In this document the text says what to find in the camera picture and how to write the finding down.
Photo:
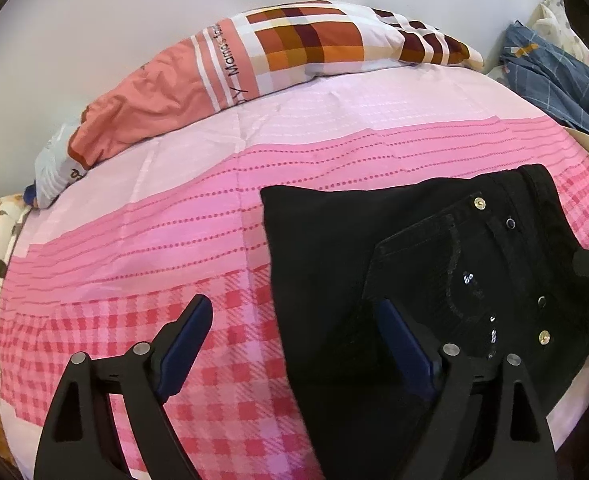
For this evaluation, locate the blue plaid cloth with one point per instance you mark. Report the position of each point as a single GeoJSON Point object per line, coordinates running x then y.
{"type": "Point", "coordinates": [546, 76]}

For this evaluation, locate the black pants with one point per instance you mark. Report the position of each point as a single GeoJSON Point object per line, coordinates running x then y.
{"type": "Point", "coordinates": [484, 263]}

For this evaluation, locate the orange plaid quilt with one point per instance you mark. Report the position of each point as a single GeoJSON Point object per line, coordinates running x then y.
{"type": "Point", "coordinates": [237, 60]}

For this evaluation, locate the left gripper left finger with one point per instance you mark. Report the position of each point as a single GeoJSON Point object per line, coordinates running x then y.
{"type": "Point", "coordinates": [79, 438]}

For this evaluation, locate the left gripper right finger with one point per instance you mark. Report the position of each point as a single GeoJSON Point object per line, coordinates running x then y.
{"type": "Point", "coordinates": [485, 420]}

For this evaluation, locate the white floral cloth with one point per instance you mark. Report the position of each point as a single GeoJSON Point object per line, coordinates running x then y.
{"type": "Point", "coordinates": [550, 21]}

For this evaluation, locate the pink checked bed sheet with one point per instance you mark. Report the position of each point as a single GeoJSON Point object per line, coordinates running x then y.
{"type": "Point", "coordinates": [121, 252]}

